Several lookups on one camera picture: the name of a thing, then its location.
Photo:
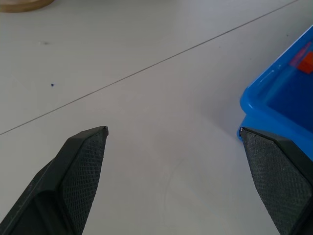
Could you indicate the round wooden tray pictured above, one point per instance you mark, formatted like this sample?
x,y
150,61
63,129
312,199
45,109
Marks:
x,y
23,4

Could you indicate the orange object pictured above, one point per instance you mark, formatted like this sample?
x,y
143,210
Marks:
x,y
307,64

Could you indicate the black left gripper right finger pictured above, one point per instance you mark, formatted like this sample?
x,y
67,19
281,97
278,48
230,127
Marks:
x,y
281,181

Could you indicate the blue plastic bin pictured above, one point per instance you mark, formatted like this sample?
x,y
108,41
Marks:
x,y
281,100

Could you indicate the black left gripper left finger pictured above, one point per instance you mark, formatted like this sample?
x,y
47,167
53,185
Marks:
x,y
63,186

